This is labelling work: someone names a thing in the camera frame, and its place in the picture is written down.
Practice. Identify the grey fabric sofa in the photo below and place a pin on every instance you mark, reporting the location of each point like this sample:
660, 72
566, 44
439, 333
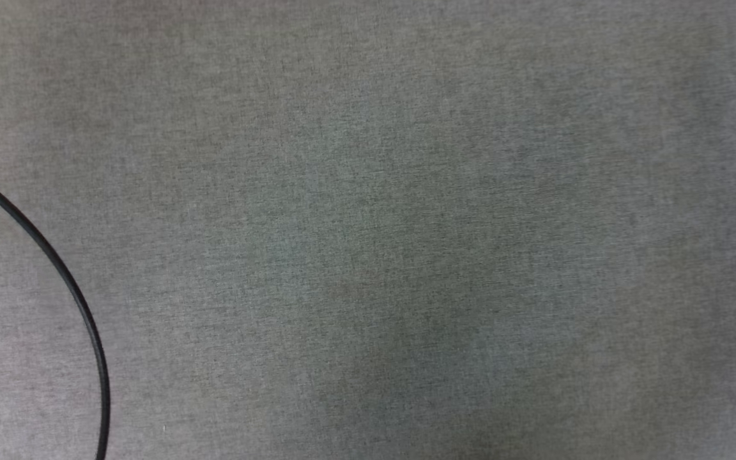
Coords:
406, 223

